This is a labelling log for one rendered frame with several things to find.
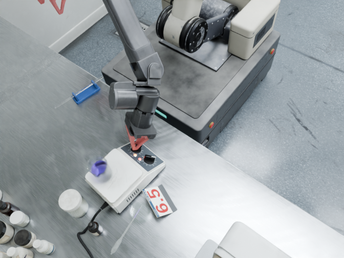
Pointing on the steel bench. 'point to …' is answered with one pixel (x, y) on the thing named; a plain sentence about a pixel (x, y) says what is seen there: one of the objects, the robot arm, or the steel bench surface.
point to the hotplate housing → (126, 198)
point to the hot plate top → (117, 174)
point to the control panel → (142, 156)
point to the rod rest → (86, 93)
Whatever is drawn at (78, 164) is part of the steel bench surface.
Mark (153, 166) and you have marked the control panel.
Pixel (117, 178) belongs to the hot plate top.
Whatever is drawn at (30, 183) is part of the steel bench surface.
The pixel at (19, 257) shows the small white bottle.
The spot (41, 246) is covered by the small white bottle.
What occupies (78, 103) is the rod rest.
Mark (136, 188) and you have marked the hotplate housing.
